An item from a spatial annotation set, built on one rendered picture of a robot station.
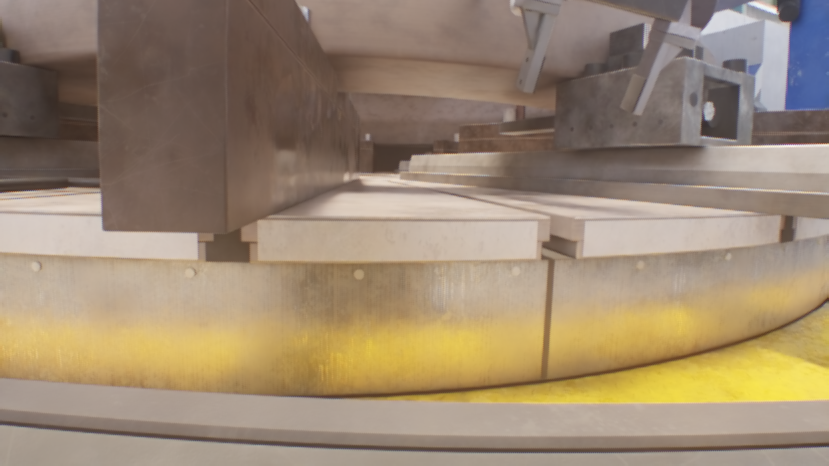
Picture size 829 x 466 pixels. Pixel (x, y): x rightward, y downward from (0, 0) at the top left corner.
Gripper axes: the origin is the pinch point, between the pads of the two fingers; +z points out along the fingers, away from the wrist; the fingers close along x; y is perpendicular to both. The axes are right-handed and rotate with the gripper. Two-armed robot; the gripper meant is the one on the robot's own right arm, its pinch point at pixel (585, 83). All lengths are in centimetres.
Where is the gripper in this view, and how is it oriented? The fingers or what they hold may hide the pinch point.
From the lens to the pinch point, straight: 51.8
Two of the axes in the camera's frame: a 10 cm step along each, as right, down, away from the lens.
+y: 0.9, 4.8, -8.7
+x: 9.8, 1.2, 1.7
